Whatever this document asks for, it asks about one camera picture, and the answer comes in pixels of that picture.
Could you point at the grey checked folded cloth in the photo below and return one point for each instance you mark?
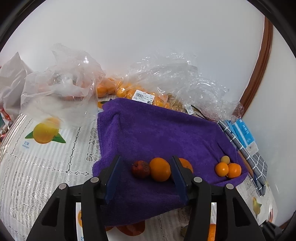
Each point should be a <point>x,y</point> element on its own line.
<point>258,166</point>

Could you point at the white plastic bag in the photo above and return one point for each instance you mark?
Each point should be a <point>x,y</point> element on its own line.
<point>13,76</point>

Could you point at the purple towel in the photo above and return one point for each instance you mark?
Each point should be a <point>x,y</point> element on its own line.
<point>139,131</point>

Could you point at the large tangerine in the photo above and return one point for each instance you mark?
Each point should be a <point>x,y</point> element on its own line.
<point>186,164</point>

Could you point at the brown wooden door frame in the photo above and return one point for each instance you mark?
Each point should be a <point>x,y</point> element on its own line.
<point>260,66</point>

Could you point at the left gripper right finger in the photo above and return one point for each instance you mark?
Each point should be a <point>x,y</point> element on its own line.
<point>183,178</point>

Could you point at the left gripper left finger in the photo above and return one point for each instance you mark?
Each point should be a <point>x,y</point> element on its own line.
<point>109,178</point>

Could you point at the yellow-green longan fruit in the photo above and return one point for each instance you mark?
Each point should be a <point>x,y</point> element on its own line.
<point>225,159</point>

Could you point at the blue tissue pack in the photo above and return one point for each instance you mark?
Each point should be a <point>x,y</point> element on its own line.
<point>245,137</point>

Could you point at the clear bag of oranges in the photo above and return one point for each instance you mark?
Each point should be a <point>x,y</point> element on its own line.
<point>173,82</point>

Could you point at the small red fruit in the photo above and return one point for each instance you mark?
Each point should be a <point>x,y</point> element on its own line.
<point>141,169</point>

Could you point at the clear crumpled plastic bag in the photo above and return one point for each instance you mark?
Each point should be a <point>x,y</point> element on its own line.
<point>66,90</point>

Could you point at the orange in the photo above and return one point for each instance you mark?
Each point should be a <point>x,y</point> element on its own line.
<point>160,169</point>
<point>222,169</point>
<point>212,232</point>
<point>234,170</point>

